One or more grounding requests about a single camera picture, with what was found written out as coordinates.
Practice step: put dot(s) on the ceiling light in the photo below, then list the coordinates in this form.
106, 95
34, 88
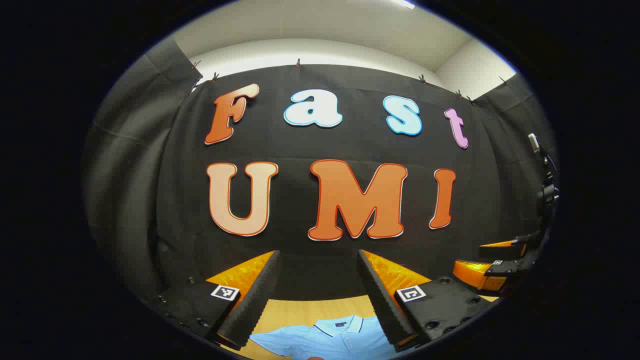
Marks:
404, 3

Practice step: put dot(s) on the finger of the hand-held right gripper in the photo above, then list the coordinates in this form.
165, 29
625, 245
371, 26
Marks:
500, 248
475, 275

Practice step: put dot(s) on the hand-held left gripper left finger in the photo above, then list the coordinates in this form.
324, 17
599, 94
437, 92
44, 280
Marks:
252, 300

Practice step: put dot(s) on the light blue polo T-shirt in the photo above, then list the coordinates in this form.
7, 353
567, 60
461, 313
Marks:
330, 340

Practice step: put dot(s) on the row of black backdrop clips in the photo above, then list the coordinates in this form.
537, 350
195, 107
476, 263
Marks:
298, 62

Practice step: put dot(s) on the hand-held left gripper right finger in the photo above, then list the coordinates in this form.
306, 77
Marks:
382, 300

